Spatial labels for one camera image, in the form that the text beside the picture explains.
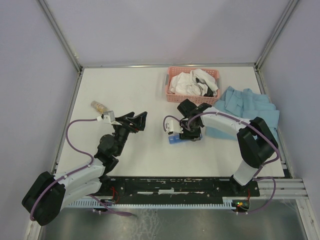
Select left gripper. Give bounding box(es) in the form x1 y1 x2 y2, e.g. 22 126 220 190
111 111 147 156

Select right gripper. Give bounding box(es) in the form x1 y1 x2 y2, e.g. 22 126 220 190
177 119 201 141

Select blue weekly pill organizer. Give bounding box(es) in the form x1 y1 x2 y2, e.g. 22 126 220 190
168 134 203 145

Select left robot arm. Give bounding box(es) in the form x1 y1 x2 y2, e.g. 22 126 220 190
21 111 148 226

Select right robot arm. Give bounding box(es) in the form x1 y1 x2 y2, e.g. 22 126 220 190
177 99 280 196

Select clear pill bottle yellow pills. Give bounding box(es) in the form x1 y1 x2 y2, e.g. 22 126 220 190
90 100 109 115

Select white cloth in basket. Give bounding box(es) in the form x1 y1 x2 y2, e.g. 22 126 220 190
168 68 219 97

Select pink plastic basket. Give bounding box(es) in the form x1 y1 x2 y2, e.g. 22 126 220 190
165 66 222 105

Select light blue cloth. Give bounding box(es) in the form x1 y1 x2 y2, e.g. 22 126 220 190
213 86 280 140

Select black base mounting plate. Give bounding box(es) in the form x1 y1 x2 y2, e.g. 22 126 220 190
93 176 260 205

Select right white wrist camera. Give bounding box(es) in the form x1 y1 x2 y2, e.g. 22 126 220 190
164 119 183 135

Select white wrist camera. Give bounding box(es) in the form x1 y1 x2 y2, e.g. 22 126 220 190
96 110 121 125
164 119 183 135

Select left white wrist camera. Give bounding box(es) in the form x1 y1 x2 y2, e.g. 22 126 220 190
96 110 121 125

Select left aluminium frame post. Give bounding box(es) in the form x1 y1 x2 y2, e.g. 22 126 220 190
36 0 83 73

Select aluminium frame post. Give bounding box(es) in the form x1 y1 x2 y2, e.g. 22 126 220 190
255 0 300 72
36 0 83 73

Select white slotted cable duct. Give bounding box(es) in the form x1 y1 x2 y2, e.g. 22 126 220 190
67 197 239 209

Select aluminium front rail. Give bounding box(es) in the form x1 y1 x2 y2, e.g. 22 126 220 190
36 177 308 200

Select right aluminium frame post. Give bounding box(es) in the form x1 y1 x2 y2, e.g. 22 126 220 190
255 0 300 72

